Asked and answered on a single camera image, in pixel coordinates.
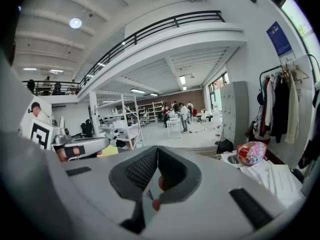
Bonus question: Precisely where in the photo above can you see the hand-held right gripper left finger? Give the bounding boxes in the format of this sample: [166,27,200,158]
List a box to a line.
[9,137,159,236]

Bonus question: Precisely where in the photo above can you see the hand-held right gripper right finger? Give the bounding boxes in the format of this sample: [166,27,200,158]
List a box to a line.
[146,145,287,240]

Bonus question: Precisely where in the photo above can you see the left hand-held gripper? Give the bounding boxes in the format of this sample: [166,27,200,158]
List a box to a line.
[29,118,111,158]

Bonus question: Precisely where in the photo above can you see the table with yellow cloth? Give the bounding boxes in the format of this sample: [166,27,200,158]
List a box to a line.
[96,144,120,158]

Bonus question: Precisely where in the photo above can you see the person's left hand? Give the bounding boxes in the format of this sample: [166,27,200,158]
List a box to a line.
[55,145,103,163]

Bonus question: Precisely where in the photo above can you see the person's right hand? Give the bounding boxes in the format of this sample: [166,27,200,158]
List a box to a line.
[151,176,166,212]

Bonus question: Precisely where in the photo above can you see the white shelf rack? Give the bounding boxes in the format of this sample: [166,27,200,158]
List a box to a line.
[137,100,165,125]
[96,95,145,151]

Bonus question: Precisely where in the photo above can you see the black backpack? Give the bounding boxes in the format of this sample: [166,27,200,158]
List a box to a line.
[216,138,235,155]

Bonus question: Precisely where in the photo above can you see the colourful foil egg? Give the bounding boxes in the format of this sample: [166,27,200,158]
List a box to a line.
[236,141,268,166]

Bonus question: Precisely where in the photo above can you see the stack of white papers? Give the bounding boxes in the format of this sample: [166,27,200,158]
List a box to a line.
[219,153,306,206]

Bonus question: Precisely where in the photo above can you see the small white table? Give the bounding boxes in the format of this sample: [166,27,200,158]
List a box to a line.
[166,118,183,139]

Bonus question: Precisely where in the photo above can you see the grey lockers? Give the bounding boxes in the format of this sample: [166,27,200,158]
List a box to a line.
[219,80,250,147]

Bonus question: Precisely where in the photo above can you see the round ceiling lamp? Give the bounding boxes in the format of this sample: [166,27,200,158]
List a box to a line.
[69,17,82,29]

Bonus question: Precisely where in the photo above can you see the clothes rack with garments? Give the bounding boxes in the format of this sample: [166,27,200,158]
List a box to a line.
[246,53,320,171]

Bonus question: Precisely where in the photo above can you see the black balcony railing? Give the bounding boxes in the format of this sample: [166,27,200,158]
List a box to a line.
[22,10,226,96]

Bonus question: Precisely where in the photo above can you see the blue wall poster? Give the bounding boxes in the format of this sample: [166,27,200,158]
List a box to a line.
[266,20,295,59]

